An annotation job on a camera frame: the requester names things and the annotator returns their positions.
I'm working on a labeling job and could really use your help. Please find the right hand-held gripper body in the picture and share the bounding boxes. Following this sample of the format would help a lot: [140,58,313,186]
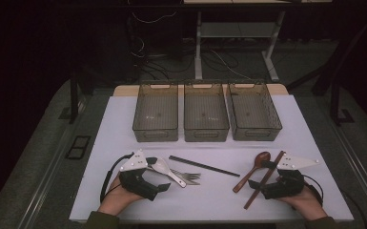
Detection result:
[260,152,320,200]

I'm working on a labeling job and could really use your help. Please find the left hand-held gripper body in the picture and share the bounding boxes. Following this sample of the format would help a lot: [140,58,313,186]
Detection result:
[118,149,160,202]

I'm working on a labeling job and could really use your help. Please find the brown wooden spoon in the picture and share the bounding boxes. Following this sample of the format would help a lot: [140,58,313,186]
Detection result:
[232,151,272,194]

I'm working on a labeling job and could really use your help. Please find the white plastic spoon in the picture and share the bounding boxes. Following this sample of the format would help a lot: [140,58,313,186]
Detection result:
[153,156,188,189]

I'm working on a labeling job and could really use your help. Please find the metal fork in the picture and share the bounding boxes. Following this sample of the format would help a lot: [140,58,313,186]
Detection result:
[174,174,201,186]
[171,169,202,179]

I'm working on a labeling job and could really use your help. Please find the translucent brown plastic bin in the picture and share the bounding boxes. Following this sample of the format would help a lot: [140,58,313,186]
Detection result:
[132,81,179,143]
[183,81,231,143]
[227,81,283,142]

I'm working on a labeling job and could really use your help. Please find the person's left hand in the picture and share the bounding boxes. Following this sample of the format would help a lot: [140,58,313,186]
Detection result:
[97,174,145,217]

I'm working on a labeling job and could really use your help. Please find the person's right hand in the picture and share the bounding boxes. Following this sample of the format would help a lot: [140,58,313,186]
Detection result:
[275,185,329,221]

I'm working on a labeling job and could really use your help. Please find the white table sheet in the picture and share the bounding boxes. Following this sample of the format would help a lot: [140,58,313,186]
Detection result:
[69,94,355,222]

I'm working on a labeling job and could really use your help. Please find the black metal stand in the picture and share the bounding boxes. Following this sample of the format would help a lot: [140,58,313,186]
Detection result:
[286,12,367,127]
[58,68,93,125]

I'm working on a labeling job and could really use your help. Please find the white desk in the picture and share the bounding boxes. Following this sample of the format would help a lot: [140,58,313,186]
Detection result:
[182,0,333,82]

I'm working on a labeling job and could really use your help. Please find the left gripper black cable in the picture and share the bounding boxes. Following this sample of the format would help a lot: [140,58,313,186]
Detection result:
[99,152,135,203]

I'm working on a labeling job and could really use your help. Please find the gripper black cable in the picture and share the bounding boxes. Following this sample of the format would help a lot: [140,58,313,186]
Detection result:
[99,152,135,203]
[301,174,325,206]

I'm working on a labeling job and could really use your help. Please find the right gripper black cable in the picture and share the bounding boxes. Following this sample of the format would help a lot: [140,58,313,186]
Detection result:
[301,174,325,206]

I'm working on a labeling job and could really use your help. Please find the black rectangular frame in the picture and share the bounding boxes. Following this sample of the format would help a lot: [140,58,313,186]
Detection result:
[65,135,92,160]

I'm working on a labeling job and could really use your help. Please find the thin black cable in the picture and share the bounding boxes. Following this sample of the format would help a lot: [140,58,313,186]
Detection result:
[339,190,367,229]

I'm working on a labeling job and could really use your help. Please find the metal rail strip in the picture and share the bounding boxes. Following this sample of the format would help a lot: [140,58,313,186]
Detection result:
[327,120,367,220]
[20,94,89,229]

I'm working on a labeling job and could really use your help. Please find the tangled black cables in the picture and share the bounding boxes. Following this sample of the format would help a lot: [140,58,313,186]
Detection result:
[130,31,252,81]

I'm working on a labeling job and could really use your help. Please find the thin white cable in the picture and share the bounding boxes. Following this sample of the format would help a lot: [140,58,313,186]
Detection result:
[209,49,253,80]

